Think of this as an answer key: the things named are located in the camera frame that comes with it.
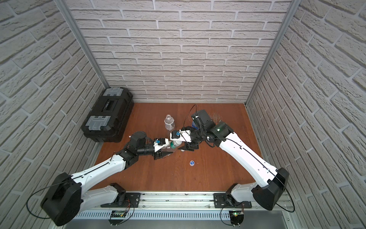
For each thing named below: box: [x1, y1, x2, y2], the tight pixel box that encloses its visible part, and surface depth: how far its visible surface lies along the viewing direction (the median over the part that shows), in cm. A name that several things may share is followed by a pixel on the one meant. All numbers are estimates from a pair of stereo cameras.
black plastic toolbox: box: [81, 86, 135, 143], surface depth 93 cm
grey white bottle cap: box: [173, 140, 183, 147], surface depth 70 cm
